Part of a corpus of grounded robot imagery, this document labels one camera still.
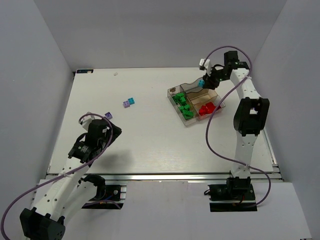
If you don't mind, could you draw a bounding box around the green square lego top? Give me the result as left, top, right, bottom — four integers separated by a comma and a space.
173, 92, 185, 100

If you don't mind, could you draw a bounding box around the cyan long lego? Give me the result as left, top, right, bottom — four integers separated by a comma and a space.
198, 79, 205, 88

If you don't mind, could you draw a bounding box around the lilac square lego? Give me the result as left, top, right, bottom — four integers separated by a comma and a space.
123, 101, 130, 108

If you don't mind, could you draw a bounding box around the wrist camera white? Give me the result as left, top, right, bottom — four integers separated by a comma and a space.
198, 58, 213, 76
78, 113, 95, 131

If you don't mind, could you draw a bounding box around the red brick lego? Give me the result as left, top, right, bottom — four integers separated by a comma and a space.
205, 102, 216, 114
198, 105, 209, 116

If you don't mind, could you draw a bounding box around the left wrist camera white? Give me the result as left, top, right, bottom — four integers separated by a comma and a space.
78, 113, 95, 131

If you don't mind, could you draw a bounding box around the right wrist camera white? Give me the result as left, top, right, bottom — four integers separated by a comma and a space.
198, 58, 213, 76

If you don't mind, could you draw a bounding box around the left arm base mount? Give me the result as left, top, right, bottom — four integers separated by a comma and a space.
78, 174, 126, 210

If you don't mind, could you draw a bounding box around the cyan small lego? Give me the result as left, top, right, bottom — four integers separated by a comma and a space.
128, 97, 135, 105

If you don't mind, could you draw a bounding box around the clear brown tinted container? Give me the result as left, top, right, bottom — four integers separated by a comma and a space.
180, 81, 218, 112

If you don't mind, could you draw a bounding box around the clear narrow container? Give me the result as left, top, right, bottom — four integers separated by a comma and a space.
167, 85, 199, 127

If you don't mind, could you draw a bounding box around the clear front container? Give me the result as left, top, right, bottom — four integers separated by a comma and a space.
197, 102, 225, 120

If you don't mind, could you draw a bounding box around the blue label sticker left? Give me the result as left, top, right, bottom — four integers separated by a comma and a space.
76, 69, 94, 74

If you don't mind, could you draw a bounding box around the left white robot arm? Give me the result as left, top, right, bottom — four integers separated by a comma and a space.
19, 118, 122, 240

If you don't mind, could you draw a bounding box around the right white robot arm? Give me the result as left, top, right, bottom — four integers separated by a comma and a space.
199, 50, 270, 190

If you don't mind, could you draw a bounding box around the purple square lego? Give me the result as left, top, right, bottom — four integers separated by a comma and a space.
104, 112, 113, 120

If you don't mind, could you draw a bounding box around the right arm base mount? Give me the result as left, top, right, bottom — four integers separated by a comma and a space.
203, 184, 258, 213

